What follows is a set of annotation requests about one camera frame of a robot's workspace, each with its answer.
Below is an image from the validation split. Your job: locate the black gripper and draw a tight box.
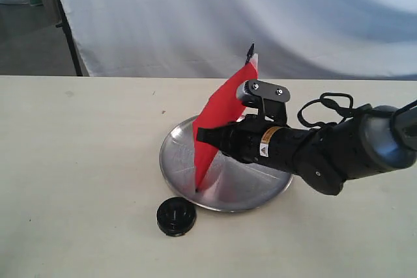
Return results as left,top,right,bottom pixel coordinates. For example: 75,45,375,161
196,115,303,172

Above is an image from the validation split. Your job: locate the red flag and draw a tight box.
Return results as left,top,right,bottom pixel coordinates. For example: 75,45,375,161
192,44,258,191

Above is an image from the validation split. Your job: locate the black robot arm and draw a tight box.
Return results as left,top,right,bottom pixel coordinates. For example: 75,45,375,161
196,93,416,195

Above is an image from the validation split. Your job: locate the black round flag base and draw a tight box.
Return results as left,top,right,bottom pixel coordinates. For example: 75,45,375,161
156,197,197,237

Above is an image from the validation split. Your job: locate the round steel plate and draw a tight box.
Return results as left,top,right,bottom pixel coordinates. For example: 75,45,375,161
159,117,293,213

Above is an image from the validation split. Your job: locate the white backdrop cloth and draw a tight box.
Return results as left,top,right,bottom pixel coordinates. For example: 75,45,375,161
61,0,416,80

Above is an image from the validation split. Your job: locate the black backdrop stand pole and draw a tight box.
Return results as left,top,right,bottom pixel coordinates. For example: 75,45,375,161
53,0,83,77

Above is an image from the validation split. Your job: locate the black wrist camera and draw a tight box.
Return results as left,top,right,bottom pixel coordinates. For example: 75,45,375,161
236,79,291,124

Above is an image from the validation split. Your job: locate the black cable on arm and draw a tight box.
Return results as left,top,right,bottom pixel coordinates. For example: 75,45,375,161
296,92,355,129

